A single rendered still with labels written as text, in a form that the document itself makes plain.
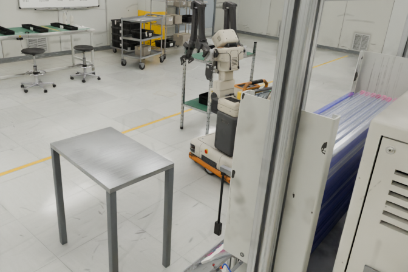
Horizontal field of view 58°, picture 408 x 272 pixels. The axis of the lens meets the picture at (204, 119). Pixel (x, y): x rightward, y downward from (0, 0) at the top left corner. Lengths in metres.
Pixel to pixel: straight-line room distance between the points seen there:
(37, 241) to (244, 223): 2.46
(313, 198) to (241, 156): 0.14
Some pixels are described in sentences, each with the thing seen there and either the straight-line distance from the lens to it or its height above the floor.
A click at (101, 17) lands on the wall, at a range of 9.07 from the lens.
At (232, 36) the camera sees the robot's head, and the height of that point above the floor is 1.33.
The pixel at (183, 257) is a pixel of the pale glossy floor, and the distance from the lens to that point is 2.78.
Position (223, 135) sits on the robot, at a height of 0.47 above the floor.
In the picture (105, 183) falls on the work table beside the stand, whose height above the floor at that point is 0.80.
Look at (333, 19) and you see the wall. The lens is 11.53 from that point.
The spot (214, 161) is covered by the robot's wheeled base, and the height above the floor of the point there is 0.19.
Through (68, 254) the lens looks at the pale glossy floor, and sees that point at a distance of 2.88.
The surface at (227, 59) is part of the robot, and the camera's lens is 3.51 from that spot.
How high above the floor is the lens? 1.89
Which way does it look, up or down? 22 degrees down
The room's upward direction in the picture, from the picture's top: 4 degrees clockwise
